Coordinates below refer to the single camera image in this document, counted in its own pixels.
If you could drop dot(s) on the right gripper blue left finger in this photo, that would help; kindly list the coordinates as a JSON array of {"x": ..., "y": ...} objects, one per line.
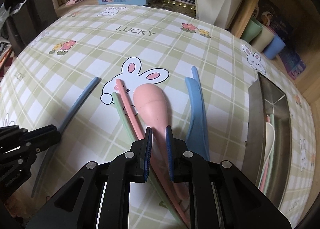
[{"x": 145, "y": 155}]

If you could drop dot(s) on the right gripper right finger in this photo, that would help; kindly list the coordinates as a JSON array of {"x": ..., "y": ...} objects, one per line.
[{"x": 172, "y": 151}]

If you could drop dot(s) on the blue spoon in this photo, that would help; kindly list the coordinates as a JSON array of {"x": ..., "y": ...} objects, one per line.
[{"x": 196, "y": 136}]

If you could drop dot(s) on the pink spoon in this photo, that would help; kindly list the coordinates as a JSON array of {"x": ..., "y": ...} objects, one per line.
[{"x": 152, "y": 107}]

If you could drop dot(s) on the green chopstick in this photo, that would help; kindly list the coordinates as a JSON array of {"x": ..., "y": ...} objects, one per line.
[{"x": 135, "y": 134}]

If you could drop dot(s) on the steel utensil tray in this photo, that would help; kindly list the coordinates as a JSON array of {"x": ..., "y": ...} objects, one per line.
[{"x": 266, "y": 98}]

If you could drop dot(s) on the cream white spoon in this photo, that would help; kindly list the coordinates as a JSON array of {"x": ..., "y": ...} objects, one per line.
[{"x": 269, "y": 142}]

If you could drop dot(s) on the plaid bunny tablecloth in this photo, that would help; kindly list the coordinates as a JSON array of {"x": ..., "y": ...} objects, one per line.
[{"x": 138, "y": 45}]

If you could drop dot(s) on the cream cup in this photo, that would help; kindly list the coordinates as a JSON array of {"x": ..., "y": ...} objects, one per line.
[{"x": 263, "y": 39}]

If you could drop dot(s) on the grey cloth on chair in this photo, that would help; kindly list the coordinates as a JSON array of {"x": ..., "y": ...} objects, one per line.
[{"x": 10, "y": 7}]

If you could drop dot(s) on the glass tray gold rim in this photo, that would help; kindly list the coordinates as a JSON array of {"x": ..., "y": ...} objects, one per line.
[{"x": 170, "y": 5}]

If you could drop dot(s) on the black office chair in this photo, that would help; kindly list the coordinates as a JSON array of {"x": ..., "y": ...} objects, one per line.
[{"x": 24, "y": 26}]

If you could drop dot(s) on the blue cup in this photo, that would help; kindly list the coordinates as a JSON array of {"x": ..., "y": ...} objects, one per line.
[{"x": 274, "y": 48}]

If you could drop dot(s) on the green cup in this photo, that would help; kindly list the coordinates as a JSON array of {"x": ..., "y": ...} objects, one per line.
[{"x": 252, "y": 30}]

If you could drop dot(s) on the purple small box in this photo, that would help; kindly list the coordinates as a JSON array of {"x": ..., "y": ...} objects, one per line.
[{"x": 292, "y": 62}]

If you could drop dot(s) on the wooden shelf unit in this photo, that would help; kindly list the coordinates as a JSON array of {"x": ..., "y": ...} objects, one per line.
[{"x": 303, "y": 16}]

